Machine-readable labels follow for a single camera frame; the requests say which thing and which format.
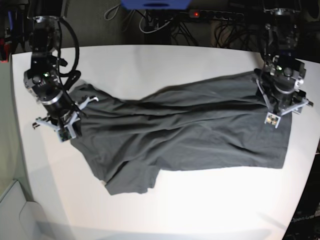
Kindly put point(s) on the black power strip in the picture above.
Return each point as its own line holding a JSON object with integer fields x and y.
{"x": 196, "y": 14}

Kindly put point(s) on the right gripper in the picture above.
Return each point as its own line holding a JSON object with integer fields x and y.
{"x": 59, "y": 110}

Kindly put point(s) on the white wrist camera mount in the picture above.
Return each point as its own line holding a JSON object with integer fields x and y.
{"x": 276, "y": 84}
{"x": 65, "y": 132}

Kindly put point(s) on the red clamp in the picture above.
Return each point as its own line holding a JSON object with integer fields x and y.
{"x": 5, "y": 49}

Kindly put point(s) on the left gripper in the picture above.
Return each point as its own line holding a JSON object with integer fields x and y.
{"x": 282, "y": 104}

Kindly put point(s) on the dark grey t-shirt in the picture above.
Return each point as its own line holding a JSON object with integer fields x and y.
{"x": 209, "y": 124}

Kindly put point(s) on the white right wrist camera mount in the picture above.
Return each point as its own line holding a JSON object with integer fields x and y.
{"x": 65, "y": 132}

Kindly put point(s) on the grey chair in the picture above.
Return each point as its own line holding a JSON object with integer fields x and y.
{"x": 21, "y": 219}

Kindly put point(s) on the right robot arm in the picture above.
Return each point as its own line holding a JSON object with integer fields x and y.
{"x": 43, "y": 79}

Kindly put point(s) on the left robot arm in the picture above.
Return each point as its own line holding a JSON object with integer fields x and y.
{"x": 281, "y": 36}

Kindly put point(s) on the blue box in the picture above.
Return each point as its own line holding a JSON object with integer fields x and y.
{"x": 155, "y": 4}

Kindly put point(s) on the black equipment with cables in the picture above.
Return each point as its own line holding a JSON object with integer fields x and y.
{"x": 15, "y": 28}

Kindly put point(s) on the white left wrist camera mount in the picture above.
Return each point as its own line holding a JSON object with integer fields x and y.
{"x": 276, "y": 84}

